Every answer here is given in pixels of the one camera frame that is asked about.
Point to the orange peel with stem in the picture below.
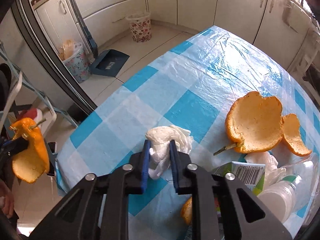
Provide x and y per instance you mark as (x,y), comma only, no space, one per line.
(31,163)

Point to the white refrigerator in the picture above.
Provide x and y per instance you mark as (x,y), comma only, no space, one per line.
(27,47)

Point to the small orange peel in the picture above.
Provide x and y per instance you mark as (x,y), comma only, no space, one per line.
(292,137)

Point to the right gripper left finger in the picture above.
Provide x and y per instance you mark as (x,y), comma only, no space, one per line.
(98,206)

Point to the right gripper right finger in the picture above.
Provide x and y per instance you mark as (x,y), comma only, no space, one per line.
(243,215)

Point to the white tissue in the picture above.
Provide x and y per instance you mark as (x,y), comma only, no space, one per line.
(160,138)
(272,172)

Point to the clear plastic bottle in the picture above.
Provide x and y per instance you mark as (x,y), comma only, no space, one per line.
(292,190)

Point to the white lower cabinets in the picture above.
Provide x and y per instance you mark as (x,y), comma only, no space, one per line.
(277,27)

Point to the floral lined trash bin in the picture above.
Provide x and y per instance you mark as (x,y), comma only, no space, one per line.
(75,60)

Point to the large orange peel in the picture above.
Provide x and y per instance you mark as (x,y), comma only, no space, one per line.
(254,124)

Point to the broom handle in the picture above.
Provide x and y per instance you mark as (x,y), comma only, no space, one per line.
(82,25)

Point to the green white carton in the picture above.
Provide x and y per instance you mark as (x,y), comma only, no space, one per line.
(252,175)

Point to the orange peel piece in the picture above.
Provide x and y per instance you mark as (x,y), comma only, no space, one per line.
(186,211)

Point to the white tissue under peel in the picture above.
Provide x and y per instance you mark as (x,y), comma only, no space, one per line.
(272,172)

